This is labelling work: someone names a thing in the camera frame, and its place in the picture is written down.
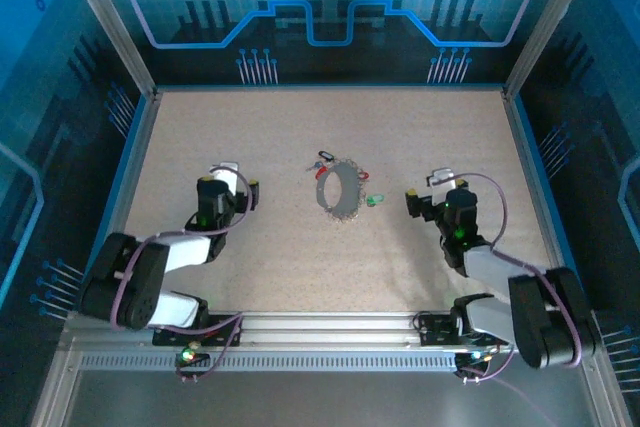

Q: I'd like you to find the wide aluminium frame rail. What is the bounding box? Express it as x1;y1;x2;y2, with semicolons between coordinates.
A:
59;310;601;351

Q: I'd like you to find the aluminium side rail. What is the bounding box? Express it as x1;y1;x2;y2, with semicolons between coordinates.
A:
84;89;162;311
502;89;576;309

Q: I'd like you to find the slotted gray cable duct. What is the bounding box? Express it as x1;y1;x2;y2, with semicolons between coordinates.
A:
79;352;459;373

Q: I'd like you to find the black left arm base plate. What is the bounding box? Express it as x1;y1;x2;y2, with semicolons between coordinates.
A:
152;314;245;348

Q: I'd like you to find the gray metal plate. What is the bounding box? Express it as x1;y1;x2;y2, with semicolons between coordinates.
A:
64;369;591;427

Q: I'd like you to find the aluminium frame post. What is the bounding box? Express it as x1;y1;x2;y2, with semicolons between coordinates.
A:
53;0;160;97
503;0;604;98

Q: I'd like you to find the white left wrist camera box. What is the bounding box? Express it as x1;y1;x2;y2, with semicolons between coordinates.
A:
209;161;242;194

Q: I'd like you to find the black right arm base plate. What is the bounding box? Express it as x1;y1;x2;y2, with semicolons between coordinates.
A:
414;311;516;348

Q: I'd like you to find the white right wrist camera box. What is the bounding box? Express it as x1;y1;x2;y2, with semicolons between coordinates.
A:
425;168;457;190

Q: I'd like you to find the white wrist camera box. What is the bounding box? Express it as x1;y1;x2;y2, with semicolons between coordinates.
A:
425;168;457;190
209;161;242;194

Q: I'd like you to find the small board with lights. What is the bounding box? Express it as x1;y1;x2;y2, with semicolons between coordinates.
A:
174;346;211;368
455;349;494;371

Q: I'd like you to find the clear bag with small items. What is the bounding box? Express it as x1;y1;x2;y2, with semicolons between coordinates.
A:
315;157;365;223

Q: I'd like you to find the thin aluminium table rail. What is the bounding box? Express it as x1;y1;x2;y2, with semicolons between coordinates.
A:
154;84;509;96

